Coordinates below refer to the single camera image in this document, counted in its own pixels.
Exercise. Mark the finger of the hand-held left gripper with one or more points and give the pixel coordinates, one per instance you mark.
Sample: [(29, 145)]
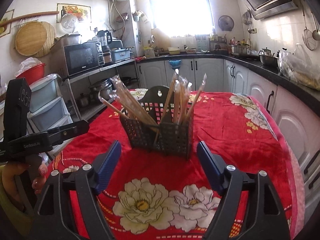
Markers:
[(70, 131)]

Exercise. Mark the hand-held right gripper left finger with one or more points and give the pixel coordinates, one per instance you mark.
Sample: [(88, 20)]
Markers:
[(107, 165)]

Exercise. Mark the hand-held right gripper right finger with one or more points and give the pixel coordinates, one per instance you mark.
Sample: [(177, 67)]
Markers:
[(210, 165)]

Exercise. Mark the black plastic utensil basket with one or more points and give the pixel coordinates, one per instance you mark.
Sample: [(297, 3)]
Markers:
[(172, 137)]

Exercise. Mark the bunch of chopsticks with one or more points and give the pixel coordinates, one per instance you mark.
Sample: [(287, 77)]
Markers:
[(180, 100)]

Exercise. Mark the person's left forearm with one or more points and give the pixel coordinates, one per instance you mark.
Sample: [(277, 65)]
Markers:
[(10, 217)]

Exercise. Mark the person's left hand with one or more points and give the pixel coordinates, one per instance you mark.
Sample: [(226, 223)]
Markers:
[(10, 175)]

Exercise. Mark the plastic drawer unit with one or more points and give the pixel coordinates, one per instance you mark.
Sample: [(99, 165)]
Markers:
[(47, 100)]

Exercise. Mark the small steel kettle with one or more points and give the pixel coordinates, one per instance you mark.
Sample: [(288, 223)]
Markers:
[(83, 101)]

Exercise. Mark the red floral blanket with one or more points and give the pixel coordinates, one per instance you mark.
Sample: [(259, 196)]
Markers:
[(237, 140)]

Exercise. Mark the red plastic basin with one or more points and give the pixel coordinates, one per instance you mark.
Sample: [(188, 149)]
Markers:
[(33, 73)]

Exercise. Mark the white plastic bag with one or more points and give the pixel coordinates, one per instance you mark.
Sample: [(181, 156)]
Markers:
[(27, 63)]

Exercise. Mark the stainless steel stockpot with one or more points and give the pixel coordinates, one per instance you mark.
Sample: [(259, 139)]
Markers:
[(101, 90)]

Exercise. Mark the metal shelf rack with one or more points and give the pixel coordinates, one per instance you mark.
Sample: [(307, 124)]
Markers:
[(105, 69)]

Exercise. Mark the round bamboo tray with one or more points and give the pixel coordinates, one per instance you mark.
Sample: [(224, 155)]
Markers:
[(30, 38)]

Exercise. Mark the black microwave oven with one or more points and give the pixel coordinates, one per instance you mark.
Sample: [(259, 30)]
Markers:
[(81, 58)]

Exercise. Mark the black frying pan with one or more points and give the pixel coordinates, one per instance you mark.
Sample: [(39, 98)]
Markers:
[(128, 80)]

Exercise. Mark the round woven bamboo mat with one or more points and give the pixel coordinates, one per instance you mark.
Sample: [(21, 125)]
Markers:
[(51, 38)]

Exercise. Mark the small fruit picture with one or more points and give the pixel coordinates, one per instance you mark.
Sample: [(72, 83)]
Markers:
[(6, 23)]

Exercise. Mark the white lower cabinets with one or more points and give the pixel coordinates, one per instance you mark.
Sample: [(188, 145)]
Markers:
[(207, 75)]

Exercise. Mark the grey plastic crate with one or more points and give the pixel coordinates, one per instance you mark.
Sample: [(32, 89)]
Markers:
[(120, 55)]

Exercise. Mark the black blender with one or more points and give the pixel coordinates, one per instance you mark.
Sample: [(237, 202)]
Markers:
[(103, 45)]

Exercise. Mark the long wooden pole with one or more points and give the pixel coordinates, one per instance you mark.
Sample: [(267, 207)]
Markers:
[(32, 16)]

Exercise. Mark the white round plastic cover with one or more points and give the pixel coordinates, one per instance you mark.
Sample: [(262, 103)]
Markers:
[(70, 22)]

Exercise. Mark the blue plastic basket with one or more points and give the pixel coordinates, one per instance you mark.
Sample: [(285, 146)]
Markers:
[(175, 64)]

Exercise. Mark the black countertop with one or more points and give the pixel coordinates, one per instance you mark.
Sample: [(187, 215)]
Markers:
[(265, 68)]

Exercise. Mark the large fruit picture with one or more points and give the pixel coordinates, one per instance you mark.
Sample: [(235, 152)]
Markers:
[(73, 12)]

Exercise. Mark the steel cooking pot with lid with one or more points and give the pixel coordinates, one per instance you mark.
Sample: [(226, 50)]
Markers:
[(238, 49)]

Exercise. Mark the yellow container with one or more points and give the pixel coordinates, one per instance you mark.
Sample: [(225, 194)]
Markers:
[(174, 51)]

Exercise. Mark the steel basin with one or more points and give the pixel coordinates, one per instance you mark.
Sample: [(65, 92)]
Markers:
[(268, 58)]

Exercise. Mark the grey knife holder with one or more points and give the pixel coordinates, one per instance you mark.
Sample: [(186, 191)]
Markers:
[(201, 43)]

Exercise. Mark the dark dish rack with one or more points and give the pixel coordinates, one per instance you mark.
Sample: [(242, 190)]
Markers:
[(218, 43)]

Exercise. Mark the clear plastic bags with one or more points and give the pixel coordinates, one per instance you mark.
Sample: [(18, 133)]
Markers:
[(297, 67)]

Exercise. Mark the hanging kitchen tools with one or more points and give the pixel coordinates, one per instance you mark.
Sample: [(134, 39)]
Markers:
[(247, 21)]

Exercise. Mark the window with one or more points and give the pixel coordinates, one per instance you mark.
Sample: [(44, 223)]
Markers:
[(180, 7)]

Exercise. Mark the steel ladle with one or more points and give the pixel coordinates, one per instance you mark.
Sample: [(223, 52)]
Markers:
[(316, 33)]

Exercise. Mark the round dark wall fan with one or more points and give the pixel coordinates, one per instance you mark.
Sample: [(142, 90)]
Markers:
[(226, 23)]

